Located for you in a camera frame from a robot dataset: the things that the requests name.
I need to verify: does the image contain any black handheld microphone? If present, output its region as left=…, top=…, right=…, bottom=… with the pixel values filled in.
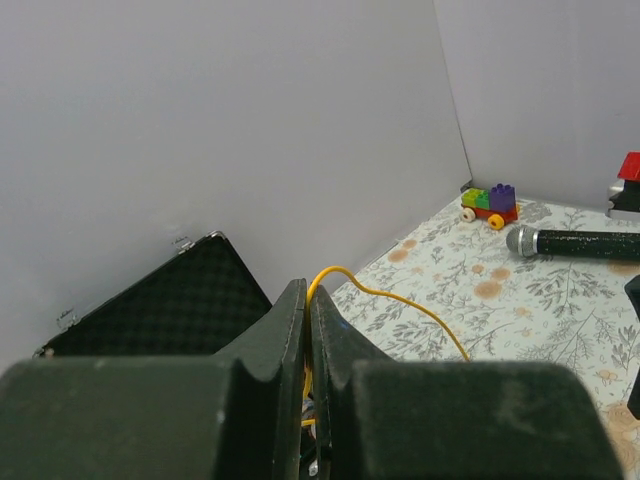
left=506, top=226, right=639, bottom=262

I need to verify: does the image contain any yellow wire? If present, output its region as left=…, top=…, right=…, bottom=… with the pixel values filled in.
left=301, top=265, right=472, bottom=431

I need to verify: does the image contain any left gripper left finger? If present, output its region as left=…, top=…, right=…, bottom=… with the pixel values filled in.
left=1, top=279, right=306, bottom=479

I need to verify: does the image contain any black poker chip case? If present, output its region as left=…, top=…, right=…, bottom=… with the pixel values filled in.
left=34, top=231, right=272, bottom=358

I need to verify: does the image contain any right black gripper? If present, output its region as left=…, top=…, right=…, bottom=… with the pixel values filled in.
left=623, top=272, right=640, bottom=422

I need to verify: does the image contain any floral table mat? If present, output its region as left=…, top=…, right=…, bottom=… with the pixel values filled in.
left=332, top=202, right=639, bottom=479

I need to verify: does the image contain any colourful toy block train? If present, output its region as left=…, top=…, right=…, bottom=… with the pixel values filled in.
left=460, top=183, right=520, bottom=231

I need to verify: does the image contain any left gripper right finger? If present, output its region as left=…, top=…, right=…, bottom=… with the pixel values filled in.
left=309, top=289, right=623, bottom=479

